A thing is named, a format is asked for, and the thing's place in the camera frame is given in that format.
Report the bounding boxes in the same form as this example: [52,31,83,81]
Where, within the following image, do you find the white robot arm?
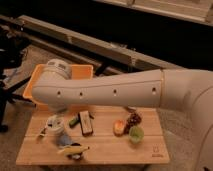
[32,59,213,171]

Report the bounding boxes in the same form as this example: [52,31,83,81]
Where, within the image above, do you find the green plastic cup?
[129,126,144,144]

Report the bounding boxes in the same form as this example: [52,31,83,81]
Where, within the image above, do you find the white paper cup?
[46,115,64,135]

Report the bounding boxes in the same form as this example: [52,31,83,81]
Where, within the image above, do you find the yellow plastic bin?
[23,64,93,110]

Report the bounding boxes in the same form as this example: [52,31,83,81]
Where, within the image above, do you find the black rectangular eraser block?
[79,111,93,136]

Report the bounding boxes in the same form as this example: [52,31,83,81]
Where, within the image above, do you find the orange peach fruit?
[113,120,125,136]

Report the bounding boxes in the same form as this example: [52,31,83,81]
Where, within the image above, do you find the dark red grapes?
[125,113,141,130]

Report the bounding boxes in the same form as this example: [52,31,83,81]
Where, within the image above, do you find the green marker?
[68,116,80,128]

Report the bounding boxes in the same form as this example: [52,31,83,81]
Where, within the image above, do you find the blue grey small object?
[57,134,73,146]

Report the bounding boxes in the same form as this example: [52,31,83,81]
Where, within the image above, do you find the yellow banana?
[58,146,89,155]

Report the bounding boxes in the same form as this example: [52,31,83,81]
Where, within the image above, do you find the dark round object under banana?
[67,143,83,160]

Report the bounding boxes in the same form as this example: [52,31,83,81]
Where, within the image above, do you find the small toy utensil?
[37,127,47,139]

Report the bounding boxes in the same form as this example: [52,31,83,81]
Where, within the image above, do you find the black tripod stand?
[0,26,30,133]

